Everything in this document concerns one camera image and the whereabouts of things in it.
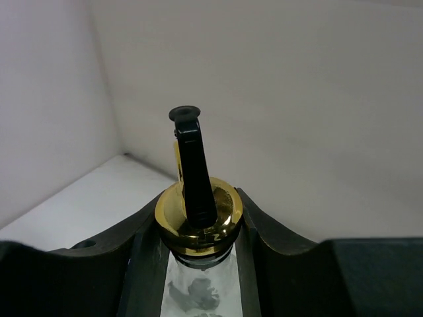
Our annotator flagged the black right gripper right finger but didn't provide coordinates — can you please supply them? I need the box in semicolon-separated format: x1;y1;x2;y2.
236;192;422;316

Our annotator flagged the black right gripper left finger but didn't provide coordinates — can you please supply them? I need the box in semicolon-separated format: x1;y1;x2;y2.
1;201;169;316

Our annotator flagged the glass bottle gold pourer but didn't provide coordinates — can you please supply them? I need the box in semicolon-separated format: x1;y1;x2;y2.
155;106;243;316

